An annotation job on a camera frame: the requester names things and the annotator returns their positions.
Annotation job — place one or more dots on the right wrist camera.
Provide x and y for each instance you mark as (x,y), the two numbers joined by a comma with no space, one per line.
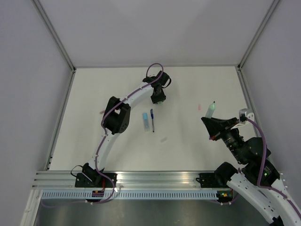
(245,116)

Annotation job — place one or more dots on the blue ballpoint pen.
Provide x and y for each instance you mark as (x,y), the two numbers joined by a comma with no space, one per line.
(152,120)

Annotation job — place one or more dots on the white slotted cable duct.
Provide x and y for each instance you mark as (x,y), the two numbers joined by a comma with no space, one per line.
(132,195)

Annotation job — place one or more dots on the green highlighter marker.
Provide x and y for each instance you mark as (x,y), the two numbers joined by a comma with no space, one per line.
(210,110)

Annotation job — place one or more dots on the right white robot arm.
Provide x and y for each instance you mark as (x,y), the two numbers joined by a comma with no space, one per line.
(258,182)

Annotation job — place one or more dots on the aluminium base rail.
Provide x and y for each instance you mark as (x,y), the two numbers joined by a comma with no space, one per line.
(127,180)

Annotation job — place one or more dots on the right aluminium frame post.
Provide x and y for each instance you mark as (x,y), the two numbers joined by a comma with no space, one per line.
(273,6)

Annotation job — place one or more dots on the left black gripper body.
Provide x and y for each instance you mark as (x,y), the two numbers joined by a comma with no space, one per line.
(157,98)

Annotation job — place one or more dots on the left aluminium frame post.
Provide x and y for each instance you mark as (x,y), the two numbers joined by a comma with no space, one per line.
(49,26)

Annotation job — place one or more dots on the aluminium frame post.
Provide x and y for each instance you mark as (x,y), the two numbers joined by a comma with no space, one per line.
(49,26)
(273,6)

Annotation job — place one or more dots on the blue highlighter marker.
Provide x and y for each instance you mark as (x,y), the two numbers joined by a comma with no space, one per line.
(146,122)

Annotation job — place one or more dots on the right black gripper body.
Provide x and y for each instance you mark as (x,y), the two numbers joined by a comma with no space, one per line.
(230,136)

